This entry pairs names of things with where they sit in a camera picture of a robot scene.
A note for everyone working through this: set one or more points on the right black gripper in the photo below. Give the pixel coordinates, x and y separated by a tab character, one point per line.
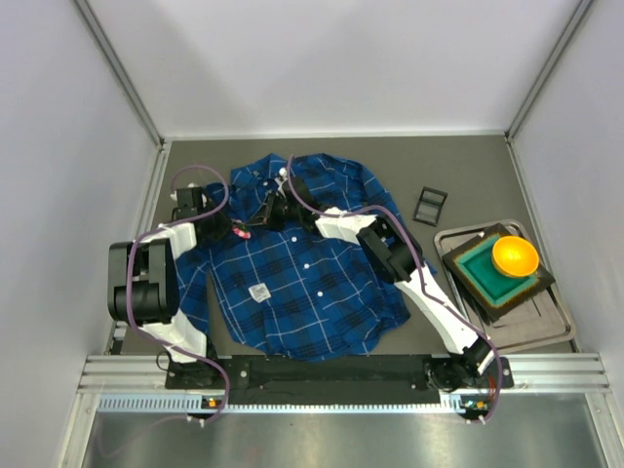
272	209

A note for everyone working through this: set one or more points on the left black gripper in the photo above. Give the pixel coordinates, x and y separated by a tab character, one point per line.
220	226

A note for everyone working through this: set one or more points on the pink pompom brooch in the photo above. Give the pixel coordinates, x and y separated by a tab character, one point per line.
241	231

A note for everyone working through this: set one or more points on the blue plaid button shirt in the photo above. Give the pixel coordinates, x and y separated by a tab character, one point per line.
325	299

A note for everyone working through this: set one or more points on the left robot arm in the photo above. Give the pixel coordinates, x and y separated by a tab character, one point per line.
142	288

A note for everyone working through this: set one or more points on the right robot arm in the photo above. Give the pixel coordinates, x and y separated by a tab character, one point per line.
394	257

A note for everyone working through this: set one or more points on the white paper tag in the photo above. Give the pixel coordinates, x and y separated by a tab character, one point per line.
259	292

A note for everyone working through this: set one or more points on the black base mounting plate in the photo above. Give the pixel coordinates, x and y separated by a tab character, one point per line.
353	380

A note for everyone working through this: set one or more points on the green square tray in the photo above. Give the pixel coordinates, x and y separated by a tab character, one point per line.
472	266

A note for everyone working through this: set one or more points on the orange plastic bowl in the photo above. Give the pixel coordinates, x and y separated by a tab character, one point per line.
514	257

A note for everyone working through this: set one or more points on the metal baking tray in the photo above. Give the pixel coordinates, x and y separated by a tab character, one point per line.
538	322

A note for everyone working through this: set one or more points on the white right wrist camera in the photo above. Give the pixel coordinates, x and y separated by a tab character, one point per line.
282	179

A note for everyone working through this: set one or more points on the small black frame stand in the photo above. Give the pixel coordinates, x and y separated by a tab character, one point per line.
429	206

